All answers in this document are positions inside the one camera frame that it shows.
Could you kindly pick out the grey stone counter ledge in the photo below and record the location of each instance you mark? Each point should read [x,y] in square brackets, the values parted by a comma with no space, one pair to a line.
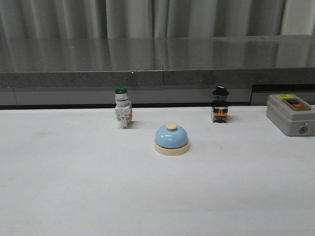
[156,72]

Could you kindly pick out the grey push button switch box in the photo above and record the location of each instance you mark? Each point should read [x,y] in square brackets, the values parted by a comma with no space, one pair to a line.
[291,114]

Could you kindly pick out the black selector switch orange body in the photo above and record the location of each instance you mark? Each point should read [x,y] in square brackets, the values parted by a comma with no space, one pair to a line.
[220,106]

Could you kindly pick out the grey curtain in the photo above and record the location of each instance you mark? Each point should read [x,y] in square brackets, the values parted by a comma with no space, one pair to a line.
[43,19]

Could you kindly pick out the green pushbutton switch white body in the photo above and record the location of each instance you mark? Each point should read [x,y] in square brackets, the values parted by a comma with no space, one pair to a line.
[123,109]

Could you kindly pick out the blue call bell cream base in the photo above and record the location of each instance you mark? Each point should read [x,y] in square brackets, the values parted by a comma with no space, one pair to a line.
[171,140]

